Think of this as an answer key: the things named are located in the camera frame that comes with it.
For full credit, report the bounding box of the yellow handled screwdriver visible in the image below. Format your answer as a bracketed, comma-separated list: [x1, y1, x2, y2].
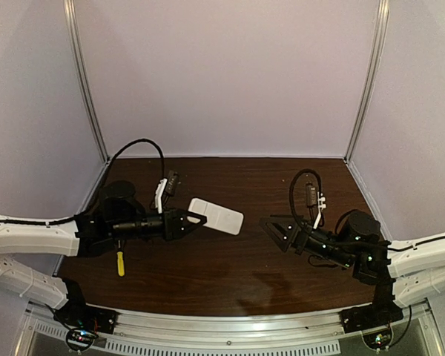
[116, 240, 125, 277]

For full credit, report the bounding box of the right aluminium corner post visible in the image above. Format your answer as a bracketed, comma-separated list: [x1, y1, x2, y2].
[344, 0, 390, 165]

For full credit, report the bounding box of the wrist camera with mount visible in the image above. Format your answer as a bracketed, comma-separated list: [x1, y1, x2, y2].
[305, 182, 326, 228]
[152, 171, 179, 214]

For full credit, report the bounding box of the aluminium corner post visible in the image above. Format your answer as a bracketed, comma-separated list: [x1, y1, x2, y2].
[344, 0, 390, 165]
[63, 0, 108, 162]

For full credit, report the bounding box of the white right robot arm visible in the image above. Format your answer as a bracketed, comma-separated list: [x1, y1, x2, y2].
[260, 209, 445, 308]

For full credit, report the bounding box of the white remote control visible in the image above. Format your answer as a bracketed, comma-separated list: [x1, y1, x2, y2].
[188, 197, 244, 236]

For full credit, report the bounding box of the aluminium front rail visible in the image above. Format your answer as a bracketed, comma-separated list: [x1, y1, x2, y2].
[11, 302, 445, 355]

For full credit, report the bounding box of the black camera cable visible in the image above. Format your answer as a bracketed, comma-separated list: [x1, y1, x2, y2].
[0, 139, 166, 227]
[289, 168, 390, 253]

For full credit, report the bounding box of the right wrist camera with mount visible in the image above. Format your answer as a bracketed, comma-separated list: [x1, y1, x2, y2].
[305, 182, 326, 228]

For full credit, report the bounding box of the black left camera cable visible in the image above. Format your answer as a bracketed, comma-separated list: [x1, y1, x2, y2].
[0, 139, 166, 227]

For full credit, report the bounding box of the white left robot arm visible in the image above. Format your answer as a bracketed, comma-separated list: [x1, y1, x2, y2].
[0, 181, 207, 313]

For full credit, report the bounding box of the black right camera cable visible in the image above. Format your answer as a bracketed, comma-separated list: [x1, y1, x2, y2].
[289, 168, 390, 253]

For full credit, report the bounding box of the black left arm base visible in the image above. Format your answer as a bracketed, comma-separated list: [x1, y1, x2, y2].
[51, 278, 119, 355]

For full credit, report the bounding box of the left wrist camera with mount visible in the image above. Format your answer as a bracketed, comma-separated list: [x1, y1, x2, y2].
[152, 171, 179, 214]

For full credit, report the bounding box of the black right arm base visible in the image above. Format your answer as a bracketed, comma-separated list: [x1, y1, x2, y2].
[339, 284, 404, 352]

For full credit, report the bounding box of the left aluminium corner post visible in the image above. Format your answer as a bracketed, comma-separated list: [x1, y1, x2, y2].
[63, 0, 108, 162]

